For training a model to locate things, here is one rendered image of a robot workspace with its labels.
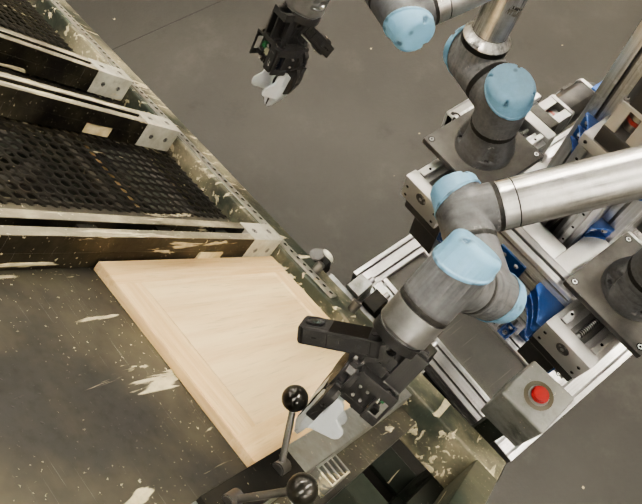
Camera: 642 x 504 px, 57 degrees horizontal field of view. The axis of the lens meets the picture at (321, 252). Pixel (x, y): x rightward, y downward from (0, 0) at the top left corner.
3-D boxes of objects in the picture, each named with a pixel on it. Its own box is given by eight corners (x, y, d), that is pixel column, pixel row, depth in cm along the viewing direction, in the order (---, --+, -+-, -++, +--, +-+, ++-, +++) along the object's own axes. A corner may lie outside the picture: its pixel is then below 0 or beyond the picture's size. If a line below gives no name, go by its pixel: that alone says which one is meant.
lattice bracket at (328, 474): (339, 482, 99) (350, 471, 98) (321, 498, 93) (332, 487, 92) (324, 463, 100) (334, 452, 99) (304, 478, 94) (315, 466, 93)
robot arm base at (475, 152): (484, 114, 157) (496, 88, 148) (525, 152, 151) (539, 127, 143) (442, 140, 152) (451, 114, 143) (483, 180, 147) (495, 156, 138)
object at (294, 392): (297, 475, 85) (315, 387, 84) (284, 484, 82) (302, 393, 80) (275, 465, 87) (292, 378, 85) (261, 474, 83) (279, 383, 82)
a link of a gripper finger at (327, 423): (317, 464, 80) (359, 420, 78) (283, 437, 80) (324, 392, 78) (322, 451, 83) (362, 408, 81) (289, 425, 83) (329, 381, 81)
